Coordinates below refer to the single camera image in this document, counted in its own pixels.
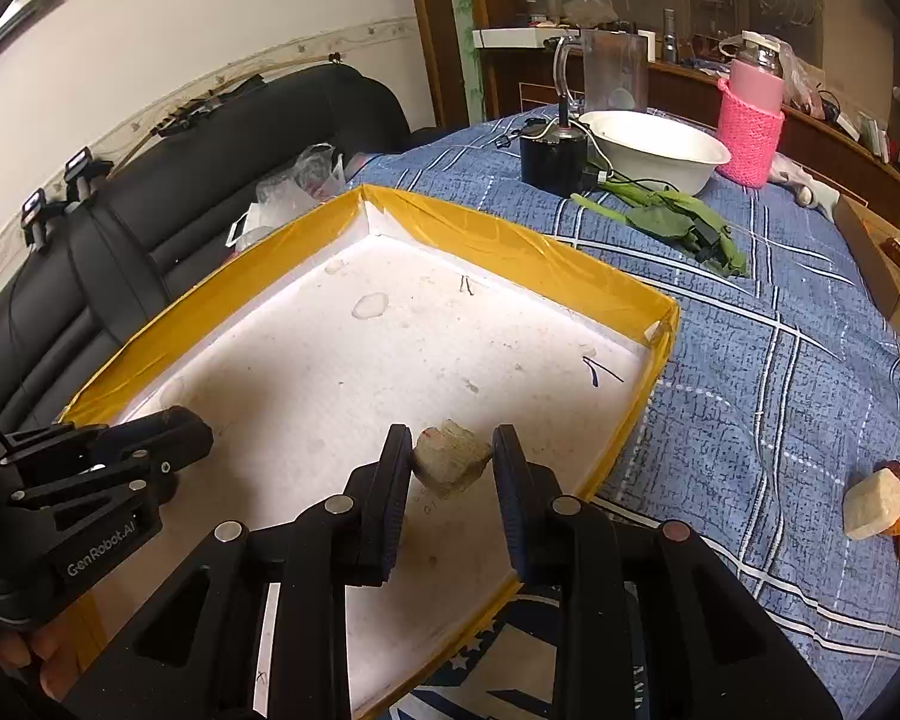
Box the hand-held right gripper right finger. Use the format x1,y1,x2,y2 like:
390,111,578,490
493,424,842,720

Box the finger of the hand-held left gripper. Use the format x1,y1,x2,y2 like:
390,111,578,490
0,405,215,541

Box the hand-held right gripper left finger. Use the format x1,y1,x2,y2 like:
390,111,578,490
67,424,413,720

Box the rough beige cube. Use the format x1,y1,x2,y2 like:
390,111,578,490
411,420,494,500

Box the white tray yellow taped rim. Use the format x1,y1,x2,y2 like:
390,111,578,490
58,184,682,718

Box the smooth beige cube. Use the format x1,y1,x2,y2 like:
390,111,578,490
843,469,900,542

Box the cardboard box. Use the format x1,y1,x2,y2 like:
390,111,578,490
832,195,900,355

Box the person's left hand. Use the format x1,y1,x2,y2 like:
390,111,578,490
0,617,85,700

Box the black leather sofa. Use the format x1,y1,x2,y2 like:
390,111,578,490
0,64,413,458

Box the black clamp white label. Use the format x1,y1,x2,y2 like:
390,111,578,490
20,190,65,250
64,148,114,200

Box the blue plaid tablecloth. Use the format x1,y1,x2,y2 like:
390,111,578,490
345,109,900,720

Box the clear plastic bag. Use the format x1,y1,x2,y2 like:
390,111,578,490
225,144,346,252

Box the green leafy vegetable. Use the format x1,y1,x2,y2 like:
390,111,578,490
570,175,751,279

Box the black cylindrical appliance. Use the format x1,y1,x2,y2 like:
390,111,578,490
520,100,590,193

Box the white bowl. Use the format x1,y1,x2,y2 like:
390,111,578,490
579,110,733,197

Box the clear plastic pitcher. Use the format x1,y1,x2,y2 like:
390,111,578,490
553,28,650,116

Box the silver flashlight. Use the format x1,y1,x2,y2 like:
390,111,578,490
659,8,683,65

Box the black strap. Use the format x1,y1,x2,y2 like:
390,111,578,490
156,73,268,138

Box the bamboo wall poster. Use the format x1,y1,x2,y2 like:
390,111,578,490
450,0,490,125

